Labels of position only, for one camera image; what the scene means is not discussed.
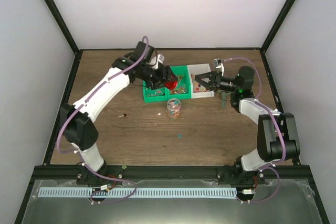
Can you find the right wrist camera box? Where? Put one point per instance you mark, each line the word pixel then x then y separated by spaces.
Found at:
pixel 219 65

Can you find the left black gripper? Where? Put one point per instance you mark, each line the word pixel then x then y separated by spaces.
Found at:
pixel 163 76

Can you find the light blue slotted rail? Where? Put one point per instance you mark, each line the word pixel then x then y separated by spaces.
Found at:
pixel 76 192

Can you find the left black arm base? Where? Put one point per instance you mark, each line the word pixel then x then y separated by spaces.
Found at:
pixel 87 177

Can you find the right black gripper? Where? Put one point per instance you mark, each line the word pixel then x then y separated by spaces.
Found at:
pixel 211 75

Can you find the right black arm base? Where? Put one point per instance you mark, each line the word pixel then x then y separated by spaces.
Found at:
pixel 235 175

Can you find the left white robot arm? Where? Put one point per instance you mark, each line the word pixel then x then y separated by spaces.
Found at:
pixel 77 120

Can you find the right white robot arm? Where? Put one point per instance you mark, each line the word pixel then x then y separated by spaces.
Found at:
pixel 277 136

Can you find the green plastic scoop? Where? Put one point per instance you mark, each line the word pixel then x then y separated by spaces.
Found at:
pixel 224 97

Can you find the red jar lid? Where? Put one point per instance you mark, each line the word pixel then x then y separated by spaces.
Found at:
pixel 171 84

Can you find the green double candy bin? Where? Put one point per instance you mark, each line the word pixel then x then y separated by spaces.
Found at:
pixel 182 91

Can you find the clear plastic jar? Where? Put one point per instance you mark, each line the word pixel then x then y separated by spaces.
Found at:
pixel 173 108

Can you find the white candy bin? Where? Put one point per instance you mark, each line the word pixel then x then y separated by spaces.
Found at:
pixel 197 90

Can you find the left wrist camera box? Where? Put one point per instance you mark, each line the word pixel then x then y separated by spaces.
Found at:
pixel 158 59

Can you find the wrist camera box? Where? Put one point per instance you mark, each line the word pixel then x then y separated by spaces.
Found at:
pixel 219 65
pixel 158 59

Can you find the black aluminium front beam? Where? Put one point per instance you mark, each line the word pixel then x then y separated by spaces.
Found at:
pixel 134 173

